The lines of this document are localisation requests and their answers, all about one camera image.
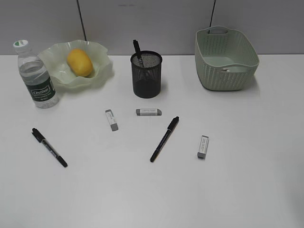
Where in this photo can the grey white eraser left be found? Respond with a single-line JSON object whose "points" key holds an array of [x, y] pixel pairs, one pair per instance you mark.
{"points": [[111, 119]]}

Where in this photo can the grey white eraser middle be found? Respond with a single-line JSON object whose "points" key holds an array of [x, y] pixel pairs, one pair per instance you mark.
{"points": [[148, 112]]}

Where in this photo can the pale green wavy plate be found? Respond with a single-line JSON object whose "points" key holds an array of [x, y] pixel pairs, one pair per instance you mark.
{"points": [[62, 75]]}

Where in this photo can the grey white eraser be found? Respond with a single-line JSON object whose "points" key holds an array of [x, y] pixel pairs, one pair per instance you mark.
{"points": [[203, 146], [148, 112], [111, 119]]}

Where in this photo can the black marker pen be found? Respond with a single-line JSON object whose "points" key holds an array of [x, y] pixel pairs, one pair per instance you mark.
{"points": [[41, 139], [138, 53], [169, 131]]}

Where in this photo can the grey white eraser right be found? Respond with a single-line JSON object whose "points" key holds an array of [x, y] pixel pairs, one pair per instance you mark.
{"points": [[203, 146]]}

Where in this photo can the clear water bottle green label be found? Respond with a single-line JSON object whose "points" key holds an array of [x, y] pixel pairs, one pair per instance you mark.
{"points": [[35, 76]]}

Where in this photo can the black mesh pen holder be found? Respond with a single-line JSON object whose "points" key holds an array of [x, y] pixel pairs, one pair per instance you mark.
{"points": [[147, 79]]}

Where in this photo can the yellow mango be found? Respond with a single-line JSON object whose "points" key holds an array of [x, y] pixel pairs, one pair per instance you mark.
{"points": [[79, 62]]}

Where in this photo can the pale green woven basket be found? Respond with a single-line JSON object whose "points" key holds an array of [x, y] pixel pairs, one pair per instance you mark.
{"points": [[218, 47]]}

